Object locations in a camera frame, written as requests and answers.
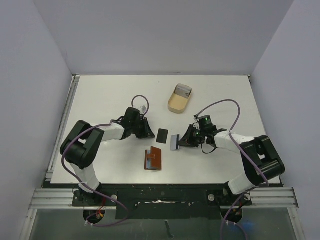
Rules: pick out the aluminium rail left edge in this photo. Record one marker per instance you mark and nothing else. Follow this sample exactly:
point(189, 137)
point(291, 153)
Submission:
point(62, 126)

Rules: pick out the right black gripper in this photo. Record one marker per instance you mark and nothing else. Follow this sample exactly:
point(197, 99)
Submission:
point(190, 136)

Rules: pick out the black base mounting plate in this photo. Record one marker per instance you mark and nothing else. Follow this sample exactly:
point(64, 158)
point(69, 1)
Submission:
point(161, 203)

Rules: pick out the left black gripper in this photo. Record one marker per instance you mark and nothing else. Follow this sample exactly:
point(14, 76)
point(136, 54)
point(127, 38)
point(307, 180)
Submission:
point(147, 132)

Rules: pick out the aluminium rail front right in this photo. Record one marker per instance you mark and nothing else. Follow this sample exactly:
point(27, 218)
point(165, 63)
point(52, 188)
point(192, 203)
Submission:
point(274, 197)

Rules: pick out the aluminium rail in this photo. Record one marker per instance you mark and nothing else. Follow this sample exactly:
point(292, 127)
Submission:
point(274, 197)
point(51, 199)

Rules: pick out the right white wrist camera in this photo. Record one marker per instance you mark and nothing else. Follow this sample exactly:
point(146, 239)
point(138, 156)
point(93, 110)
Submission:
point(196, 118)

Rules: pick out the silver striped credit card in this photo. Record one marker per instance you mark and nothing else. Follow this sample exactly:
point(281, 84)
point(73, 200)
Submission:
point(174, 142)

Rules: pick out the brown leather card holder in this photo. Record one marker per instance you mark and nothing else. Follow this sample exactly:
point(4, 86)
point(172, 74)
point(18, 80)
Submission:
point(153, 159)

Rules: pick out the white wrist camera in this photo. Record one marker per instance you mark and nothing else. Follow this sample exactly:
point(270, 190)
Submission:
point(143, 109)
point(196, 118)

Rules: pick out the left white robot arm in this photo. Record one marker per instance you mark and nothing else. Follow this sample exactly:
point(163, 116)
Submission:
point(81, 145)

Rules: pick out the aluminium rail front left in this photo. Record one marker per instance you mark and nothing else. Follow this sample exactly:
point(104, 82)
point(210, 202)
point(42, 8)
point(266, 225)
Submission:
point(51, 199)

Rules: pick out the black credit card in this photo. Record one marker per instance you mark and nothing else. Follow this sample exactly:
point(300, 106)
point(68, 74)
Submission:
point(162, 136)

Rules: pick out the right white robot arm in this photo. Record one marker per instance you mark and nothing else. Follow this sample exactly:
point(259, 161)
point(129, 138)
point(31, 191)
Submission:
point(260, 159)

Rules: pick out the tan oval cardboard tray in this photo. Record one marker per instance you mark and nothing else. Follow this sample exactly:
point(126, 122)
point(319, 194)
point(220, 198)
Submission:
point(177, 104)

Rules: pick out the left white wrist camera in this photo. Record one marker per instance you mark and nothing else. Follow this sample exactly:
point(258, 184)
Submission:
point(143, 109)

